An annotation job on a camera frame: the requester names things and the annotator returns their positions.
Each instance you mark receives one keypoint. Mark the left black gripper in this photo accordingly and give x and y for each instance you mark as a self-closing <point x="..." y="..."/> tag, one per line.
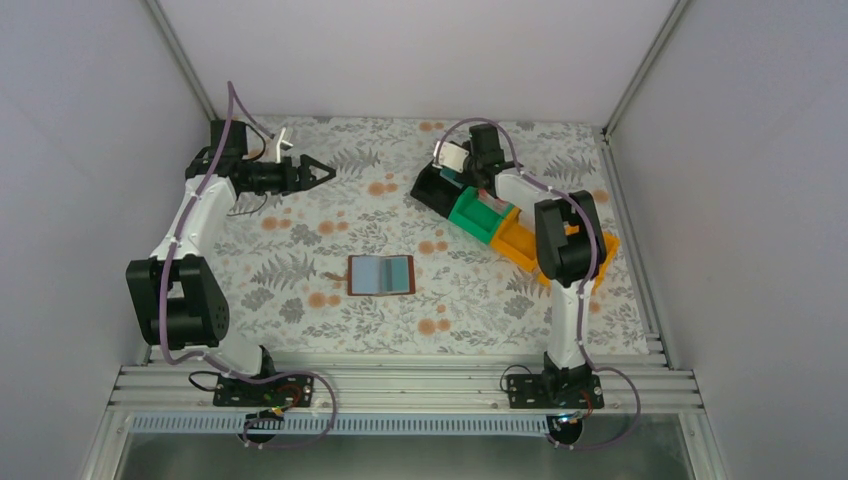
<point x="307" y="179"/>

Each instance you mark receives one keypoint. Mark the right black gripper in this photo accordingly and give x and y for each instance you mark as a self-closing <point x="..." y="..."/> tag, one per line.
<point x="473" y="183"/>

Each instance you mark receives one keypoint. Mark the brown leather card holder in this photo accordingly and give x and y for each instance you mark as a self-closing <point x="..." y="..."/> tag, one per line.
<point x="377" y="276"/>

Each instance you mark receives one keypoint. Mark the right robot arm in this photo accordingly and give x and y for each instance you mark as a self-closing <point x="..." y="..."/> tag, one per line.
<point x="569" y="244"/>

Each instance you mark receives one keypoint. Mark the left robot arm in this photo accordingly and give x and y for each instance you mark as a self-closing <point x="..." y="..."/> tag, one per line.
<point x="180" y="307"/>

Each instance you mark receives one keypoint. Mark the teal item in black bin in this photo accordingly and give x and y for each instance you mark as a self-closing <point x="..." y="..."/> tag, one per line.
<point x="451" y="177"/>

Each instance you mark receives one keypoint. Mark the black storage bin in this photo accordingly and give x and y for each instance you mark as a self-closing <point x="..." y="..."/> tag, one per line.
<point x="434" y="191"/>

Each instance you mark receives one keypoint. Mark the green storage bin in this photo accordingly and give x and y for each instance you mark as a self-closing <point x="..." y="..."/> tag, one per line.
<point x="479" y="216"/>

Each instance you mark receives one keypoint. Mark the floral table mat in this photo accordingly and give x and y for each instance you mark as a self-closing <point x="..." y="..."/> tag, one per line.
<point x="280" y="261"/>

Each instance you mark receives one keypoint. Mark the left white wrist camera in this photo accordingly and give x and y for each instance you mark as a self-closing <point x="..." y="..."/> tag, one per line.
<point x="281" y="143"/>

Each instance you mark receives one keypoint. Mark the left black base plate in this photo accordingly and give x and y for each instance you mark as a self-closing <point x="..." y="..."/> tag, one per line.
<point x="289" y="391"/>

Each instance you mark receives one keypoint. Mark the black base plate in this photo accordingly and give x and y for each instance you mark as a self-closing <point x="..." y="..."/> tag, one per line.
<point x="527" y="391"/>
<point x="289" y="391"/>

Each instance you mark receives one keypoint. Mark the aluminium rail frame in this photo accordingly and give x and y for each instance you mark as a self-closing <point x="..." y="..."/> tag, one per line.
<point x="393" y="395"/>

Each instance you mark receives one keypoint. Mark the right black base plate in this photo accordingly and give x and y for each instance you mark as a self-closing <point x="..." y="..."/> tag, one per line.
<point x="527" y="391"/>

